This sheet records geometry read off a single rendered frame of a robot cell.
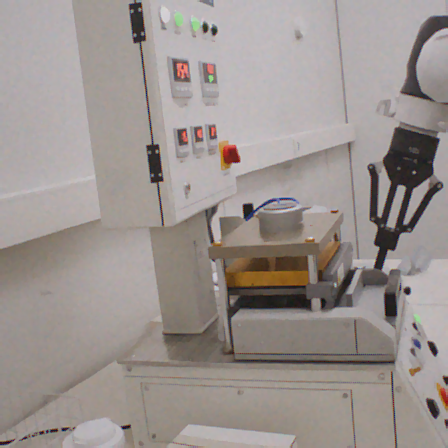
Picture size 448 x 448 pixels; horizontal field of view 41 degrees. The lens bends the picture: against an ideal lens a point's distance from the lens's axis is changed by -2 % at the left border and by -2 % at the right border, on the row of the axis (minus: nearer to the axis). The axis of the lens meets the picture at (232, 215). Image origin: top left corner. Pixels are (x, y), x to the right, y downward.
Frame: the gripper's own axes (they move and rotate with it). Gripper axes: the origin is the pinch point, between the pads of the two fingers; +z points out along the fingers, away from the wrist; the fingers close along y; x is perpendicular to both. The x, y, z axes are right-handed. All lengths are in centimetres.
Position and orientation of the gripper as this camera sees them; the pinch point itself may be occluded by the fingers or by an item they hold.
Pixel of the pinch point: (384, 248)
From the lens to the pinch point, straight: 106.4
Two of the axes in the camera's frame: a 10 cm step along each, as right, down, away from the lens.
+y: 9.2, 2.8, -2.6
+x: 3.2, -1.8, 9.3
